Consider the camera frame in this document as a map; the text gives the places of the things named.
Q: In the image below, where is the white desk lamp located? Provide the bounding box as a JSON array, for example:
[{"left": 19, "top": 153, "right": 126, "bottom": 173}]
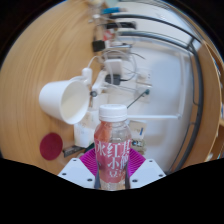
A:
[{"left": 126, "top": 49, "right": 188, "bottom": 121}]

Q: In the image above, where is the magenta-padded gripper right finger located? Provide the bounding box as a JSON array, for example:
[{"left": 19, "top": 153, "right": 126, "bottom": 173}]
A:
[{"left": 126, "top": 147, "right": 167, "bottom": 190}]

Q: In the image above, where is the flat round red coaster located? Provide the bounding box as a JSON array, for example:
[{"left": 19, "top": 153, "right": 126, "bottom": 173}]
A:
[{"left": 39, "top": 132, "right": 64, "bottom": 161}]

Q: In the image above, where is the black handheld device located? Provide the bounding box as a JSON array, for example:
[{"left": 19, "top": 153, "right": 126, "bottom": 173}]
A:
[{"left": 106, "top": 21, "right": 138, "bottom": 31}]

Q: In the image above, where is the dark flat case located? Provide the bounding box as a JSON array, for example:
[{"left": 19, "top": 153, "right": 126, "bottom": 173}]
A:
[{"left": 62, "top": 144, "right": 87, "bottom": 158}]

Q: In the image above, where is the grey metal bed frame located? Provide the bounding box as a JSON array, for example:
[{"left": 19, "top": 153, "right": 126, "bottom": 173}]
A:
[{"left": 106, "top": 11, "right": 205, "bottom": 174}]

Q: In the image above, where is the black charger block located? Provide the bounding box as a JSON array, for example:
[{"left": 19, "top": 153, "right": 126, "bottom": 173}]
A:
[{"left": 92, "top": 39, "right": 106, "bottom": 53}]

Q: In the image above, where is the small tree figurine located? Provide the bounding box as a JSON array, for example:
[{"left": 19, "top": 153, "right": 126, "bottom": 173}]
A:
[{"left": 131, "top": 131, "right": 148, "bottom": 154}]

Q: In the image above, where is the white power adapter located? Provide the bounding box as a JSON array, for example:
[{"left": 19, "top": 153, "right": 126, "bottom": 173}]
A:
[{"left": 104, "top": 59, "right": 124, "bottom": 76}]

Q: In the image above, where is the white plastic cup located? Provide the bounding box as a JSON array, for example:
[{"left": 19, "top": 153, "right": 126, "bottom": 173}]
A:
[{"left": 38, "top": 79, "right": 91, "bottom": 126}]

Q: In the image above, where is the clear pink-labelled drink bottle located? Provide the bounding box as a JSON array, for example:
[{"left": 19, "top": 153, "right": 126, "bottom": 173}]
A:
[{"left": 93, "top": 103, "right": 133, "bottom": 191}]

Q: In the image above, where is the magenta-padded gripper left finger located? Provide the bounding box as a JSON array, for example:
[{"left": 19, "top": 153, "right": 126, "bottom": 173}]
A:
[{"left": 57, "top": 147, "right": 101, "bottom": 190}]

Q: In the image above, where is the small blue bottle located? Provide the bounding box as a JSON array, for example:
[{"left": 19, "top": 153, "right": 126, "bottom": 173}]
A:
[{"left": 101, "top": 7, "right": 123, "bottom": 15}]

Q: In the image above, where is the black plug adapter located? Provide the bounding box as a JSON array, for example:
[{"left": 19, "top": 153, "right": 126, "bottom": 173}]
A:
[{"left": 105, "top": 73, "right": 122, "bottom": 85}]

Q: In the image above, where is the white wall outlet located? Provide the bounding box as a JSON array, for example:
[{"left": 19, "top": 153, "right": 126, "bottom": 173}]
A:
[
  {"left": 129, "top": 120, "right": 147, "bottom": 138},
  {"left": 137, "top": 69, "right": 152, "bottom": 83},
  {"left": 136, "top": 83, "right": 153, "bottom": 99}
]

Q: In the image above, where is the white power strip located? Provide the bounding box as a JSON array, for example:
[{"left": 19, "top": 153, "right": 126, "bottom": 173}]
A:
[{"left": 90, "top": 69, "right": 109, "bottom": 98}]

